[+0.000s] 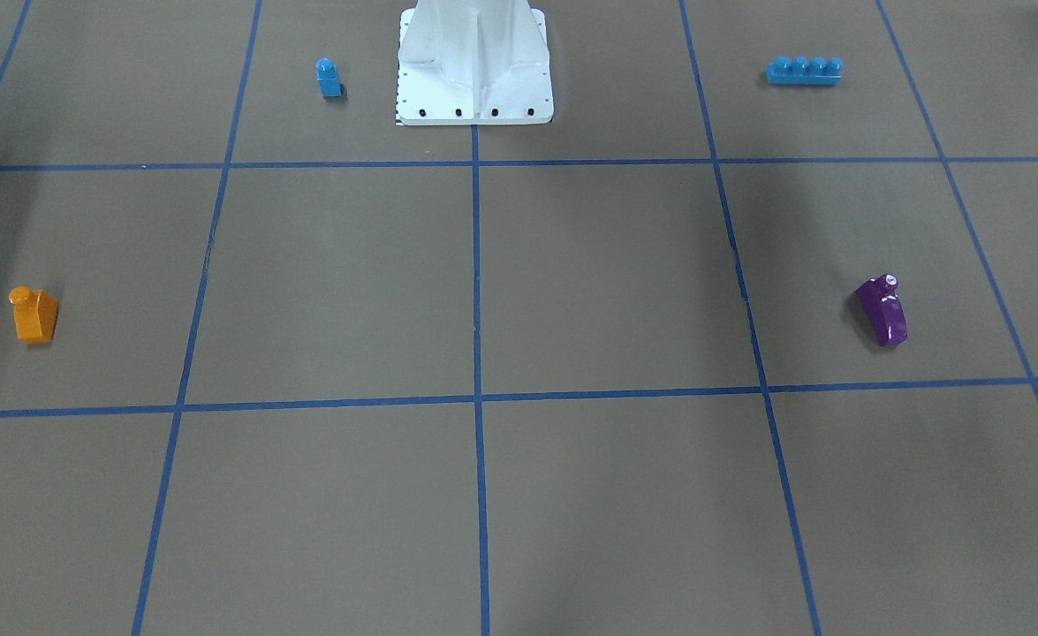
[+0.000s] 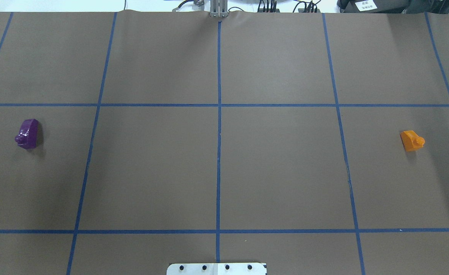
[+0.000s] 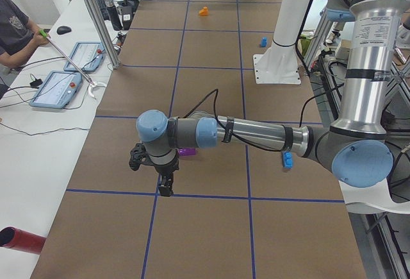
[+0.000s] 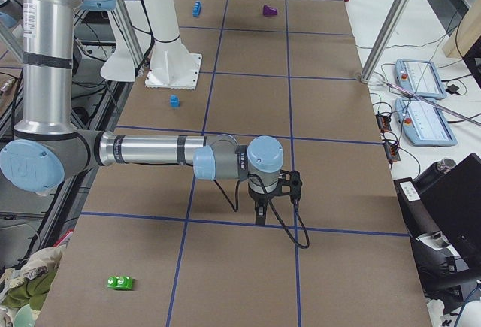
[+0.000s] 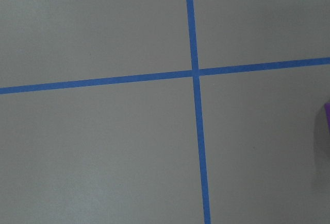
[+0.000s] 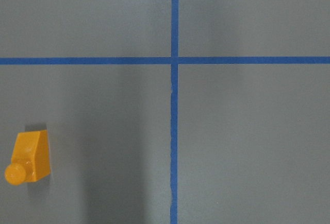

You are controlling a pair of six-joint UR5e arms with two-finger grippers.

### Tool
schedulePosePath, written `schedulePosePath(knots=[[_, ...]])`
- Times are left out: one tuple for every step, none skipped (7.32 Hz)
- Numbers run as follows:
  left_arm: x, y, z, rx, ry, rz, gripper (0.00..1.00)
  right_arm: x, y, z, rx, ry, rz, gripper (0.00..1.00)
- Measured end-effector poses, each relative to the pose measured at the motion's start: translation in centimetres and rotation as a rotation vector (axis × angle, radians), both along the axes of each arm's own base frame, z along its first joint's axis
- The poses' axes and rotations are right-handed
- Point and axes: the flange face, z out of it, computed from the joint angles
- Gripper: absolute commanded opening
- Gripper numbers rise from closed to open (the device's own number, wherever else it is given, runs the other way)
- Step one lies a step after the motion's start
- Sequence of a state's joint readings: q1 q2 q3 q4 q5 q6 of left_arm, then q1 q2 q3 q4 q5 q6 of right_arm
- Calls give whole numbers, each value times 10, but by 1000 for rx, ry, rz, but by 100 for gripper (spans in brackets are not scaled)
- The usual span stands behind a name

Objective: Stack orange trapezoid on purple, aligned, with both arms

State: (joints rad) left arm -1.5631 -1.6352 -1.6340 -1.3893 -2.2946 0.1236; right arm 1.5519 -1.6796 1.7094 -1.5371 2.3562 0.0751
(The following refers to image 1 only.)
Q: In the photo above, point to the purple trapezoid block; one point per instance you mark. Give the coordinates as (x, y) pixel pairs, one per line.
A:
(882, 306)

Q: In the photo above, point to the orange trapezoid block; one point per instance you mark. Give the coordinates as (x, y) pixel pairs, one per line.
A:
(35, 314)

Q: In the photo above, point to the small blue block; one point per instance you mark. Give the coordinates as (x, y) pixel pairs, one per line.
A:
(326, 75)

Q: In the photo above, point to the long blue four-stud brick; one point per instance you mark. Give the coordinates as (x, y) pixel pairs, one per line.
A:
(802, 71)

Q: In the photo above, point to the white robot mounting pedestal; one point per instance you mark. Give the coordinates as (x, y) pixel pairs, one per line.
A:
(473, 63)

